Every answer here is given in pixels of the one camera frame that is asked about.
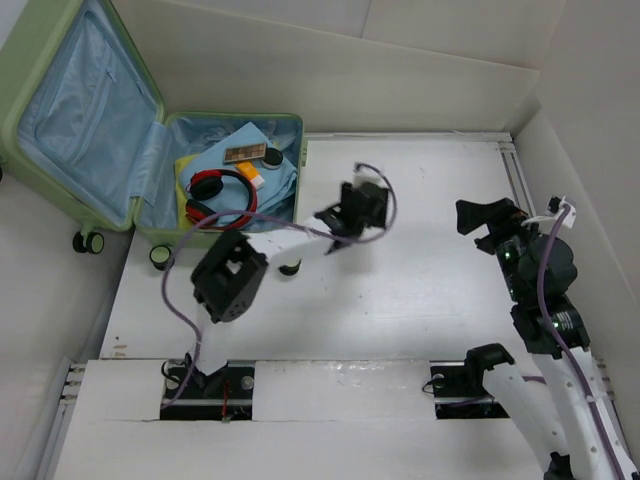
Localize yellow garment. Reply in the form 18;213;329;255
174;154;215;230

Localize black round jar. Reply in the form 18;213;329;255
260;147;284;170

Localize green suitcase blue lining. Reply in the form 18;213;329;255
1;1;305;254

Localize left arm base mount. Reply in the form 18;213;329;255
159;362;255;423

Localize light blue garment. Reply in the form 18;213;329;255
178;121;300;231

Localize eyeshadow palette with mirror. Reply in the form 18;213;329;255
223;143;268;164

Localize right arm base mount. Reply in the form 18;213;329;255
422;361;509;420

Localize orange white sunscreen tube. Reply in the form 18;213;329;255
235;161;265;190

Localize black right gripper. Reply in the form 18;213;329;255
455;196;549;301

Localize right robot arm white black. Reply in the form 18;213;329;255
455;197;639;479

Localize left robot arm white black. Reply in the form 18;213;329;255
191;181;397;324

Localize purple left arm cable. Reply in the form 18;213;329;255
160;162;399;409

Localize red black headphones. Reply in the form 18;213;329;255
186;169;258;230

